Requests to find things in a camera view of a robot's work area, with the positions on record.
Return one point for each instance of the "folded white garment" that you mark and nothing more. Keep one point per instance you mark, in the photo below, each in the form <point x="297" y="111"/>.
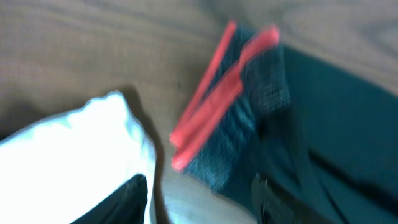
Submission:
<point x="59" y="168"/>

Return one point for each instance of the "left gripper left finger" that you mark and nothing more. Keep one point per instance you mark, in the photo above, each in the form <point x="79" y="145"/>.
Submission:
<point x="126" y="205"/>

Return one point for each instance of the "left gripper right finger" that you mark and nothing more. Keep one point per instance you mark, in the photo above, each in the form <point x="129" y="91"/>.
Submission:
<point x="274" y="205"/>

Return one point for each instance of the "black leggings with red waistband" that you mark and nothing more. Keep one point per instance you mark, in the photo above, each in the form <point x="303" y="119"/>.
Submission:
<point x="327" y="137"/>

